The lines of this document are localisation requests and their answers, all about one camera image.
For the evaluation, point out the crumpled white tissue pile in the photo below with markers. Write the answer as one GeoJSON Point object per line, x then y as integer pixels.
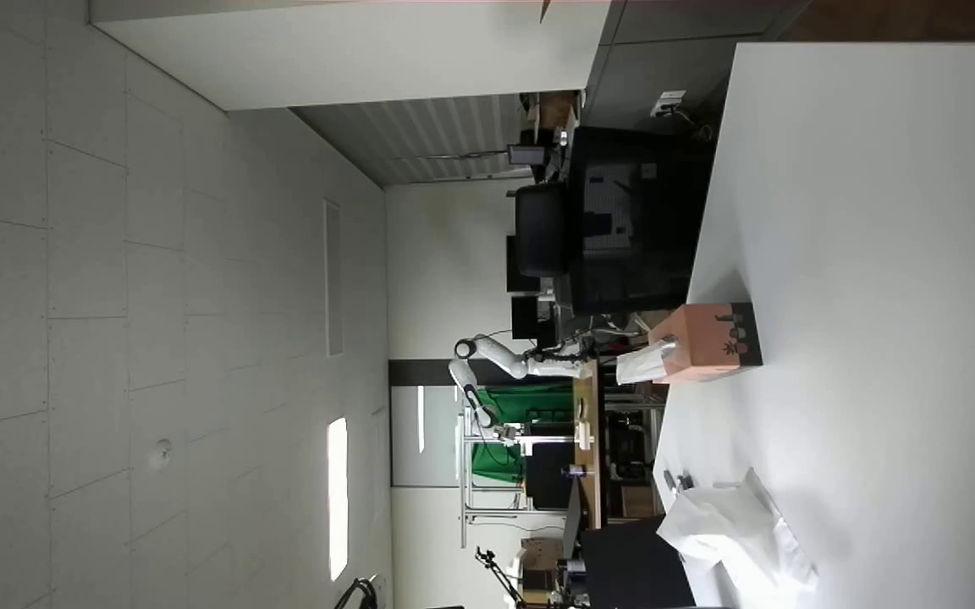
{"type": "Point", "coordinates": [737, 527]}

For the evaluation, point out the black equipment box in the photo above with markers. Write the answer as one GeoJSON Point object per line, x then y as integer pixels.
{"type": "Point", "coordinates": [554, 474]}

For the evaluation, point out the bright ceiling light panel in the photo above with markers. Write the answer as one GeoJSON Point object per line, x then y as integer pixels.
{"type": "Point", "coordinates": [337, 496]}

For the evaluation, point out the white whiteboard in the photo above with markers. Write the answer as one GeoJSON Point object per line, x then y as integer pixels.
{"type": "Point", "coordinates": [420, 434]}

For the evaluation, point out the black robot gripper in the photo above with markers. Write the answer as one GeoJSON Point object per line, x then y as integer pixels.
{"type": "Point", "coordinates": [609, 340]}

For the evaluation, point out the black computer monitor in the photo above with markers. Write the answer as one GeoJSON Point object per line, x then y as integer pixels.
{"type": "Point", "coordinates": [539, 231]}

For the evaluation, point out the black tripod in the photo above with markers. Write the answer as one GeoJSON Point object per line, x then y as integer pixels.
{"type": "Point", "coordinates": [497, 570]}

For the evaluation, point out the small dark object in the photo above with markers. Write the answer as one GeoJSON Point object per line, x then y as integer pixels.
{"type": "Point", "coordinates": [678, 481]}

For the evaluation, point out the green cloth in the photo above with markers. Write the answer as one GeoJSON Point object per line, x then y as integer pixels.
{"type": "Point", "coordinates": [527, 407]}

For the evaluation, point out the white power adapter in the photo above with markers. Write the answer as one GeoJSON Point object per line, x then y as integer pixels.
{"type": "Point", "coordinates": [667, 104]}

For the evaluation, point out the white tissue square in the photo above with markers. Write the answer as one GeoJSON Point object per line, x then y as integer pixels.
{"type": "Point", "coordinates": [645, 362]}

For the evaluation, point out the pink tissue box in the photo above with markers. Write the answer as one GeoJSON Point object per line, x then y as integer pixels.
{"type": "Point", "coordinates": [709, 340]}

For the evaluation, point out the black office chair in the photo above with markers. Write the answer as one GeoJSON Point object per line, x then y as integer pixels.
{"type": "Point", "coordinates": [635, 226]}

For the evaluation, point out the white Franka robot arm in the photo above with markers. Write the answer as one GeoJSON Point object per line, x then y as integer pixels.
{"type": "Point", "coordinates": [510, 361]}

